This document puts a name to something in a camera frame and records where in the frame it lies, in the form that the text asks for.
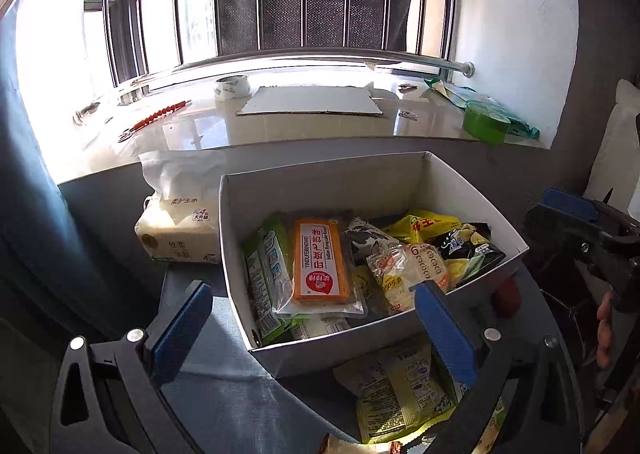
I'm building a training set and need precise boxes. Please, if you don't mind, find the orange clear bread pack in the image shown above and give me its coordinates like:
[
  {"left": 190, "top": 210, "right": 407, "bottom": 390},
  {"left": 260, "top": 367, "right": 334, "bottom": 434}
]
[{"left": 344, "top": 218, "right": 401, "bottom": 263}]

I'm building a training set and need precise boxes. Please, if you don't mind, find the black yellow chip bag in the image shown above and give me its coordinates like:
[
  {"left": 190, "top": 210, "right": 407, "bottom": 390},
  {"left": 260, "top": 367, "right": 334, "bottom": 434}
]
[{"left": 432, "top": 223, "right": 506, "bottom": 290}]

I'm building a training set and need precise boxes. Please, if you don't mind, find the yellow snack bag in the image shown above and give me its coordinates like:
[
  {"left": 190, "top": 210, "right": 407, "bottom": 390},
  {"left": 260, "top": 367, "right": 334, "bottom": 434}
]
[{"left": 382, "top": 209, "right": 462, "bottom": 244}]

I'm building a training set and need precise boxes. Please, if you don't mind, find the orange red cracker pack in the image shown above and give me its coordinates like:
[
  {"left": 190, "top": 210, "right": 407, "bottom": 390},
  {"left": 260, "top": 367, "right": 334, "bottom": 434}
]
[{"left": 264, "top": 218, "right": 368, "bottom": 318}]

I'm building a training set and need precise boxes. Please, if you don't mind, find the grey cardboard sheet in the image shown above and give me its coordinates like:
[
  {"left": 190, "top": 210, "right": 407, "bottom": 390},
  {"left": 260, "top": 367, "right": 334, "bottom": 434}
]
[{"left": 236, "top": 86, "right": 383, "bottom": 116}]

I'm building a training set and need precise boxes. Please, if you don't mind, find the small beige snack packet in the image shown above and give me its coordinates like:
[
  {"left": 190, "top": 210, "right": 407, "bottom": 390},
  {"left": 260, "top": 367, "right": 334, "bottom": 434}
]
[{"left": 291, "top": 316, "right": 350, "bottom": 340}]

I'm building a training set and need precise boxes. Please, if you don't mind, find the cream chair back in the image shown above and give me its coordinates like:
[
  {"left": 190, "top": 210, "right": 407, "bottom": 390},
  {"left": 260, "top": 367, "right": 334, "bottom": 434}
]
[{"left": 584, "top": 79, "right": 640, "bottom": 220}]

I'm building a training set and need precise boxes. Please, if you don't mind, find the green white snack pack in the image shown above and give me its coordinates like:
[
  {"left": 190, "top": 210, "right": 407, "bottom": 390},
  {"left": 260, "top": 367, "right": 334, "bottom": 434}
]
[{"left": 242, "top": 213, "right": 305, "bottom": 347}]

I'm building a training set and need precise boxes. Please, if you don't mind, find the blue curtain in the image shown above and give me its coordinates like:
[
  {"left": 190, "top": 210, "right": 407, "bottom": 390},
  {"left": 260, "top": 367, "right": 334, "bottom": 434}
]
[{"left": 1, "top": 12, "right": 156, "bottom": 339}]

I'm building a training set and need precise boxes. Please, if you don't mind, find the Lays style bread pack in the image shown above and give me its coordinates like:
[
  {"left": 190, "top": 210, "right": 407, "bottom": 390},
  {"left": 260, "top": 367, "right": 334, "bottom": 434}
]
[{"left": 367, "top": 244, "right": 450, "bottom": 313}]

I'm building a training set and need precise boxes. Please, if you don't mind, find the green plastic bag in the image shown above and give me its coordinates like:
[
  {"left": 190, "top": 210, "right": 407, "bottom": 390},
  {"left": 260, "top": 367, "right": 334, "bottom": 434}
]
[{"left": 424, "top": 78, "right": 540, "bottom": 140}]

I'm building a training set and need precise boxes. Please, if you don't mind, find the tissue pack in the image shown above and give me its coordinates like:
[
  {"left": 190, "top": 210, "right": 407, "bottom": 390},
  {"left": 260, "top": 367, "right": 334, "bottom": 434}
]
[{"left": 134, "top": 151, "right": 226, "bottom": 264}]

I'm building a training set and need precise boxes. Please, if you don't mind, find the right hand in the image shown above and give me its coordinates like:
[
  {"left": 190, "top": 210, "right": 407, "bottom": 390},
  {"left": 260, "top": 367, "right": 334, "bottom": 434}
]
[{"left": 596, "top": 292, "right": 613, "bottom": 370}]

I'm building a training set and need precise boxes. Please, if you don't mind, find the red bead string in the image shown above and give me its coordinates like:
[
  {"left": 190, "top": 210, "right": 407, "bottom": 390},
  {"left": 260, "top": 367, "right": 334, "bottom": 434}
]
[{"left": 117, "top": 99, "right": 193, "bottom": 144}]

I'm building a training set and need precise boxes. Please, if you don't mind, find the steel window rail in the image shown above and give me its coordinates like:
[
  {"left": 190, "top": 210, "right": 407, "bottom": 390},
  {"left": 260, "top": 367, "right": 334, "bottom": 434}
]
[{"left": 169, "top": 46, "right": 476, "bottom": 80}]

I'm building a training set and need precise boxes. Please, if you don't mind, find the white tape roll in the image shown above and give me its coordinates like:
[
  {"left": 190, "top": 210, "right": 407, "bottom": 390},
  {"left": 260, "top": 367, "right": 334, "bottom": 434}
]
[{"left": 214, "top": 74, "right": 250, "bottom": 102}]

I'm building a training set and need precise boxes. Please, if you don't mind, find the white cardboard box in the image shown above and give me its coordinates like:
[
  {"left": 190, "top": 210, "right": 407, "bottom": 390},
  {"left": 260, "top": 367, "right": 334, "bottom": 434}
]
[{"left": 219, "top": 153, "right": 528, "bottom": 378}]

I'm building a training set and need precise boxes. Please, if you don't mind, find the red apple shaped object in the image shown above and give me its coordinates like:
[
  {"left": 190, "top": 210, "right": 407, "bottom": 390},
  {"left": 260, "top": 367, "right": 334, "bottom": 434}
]
[{"left": 490, "top": 277, "right": 522, "bottom": 318}]

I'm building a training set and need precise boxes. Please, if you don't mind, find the green cereal snack bag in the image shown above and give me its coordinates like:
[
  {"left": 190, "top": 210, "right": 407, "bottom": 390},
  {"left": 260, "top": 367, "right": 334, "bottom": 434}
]
[{"left": 333, "top": 333, "right": 468, "bottom": 444}]

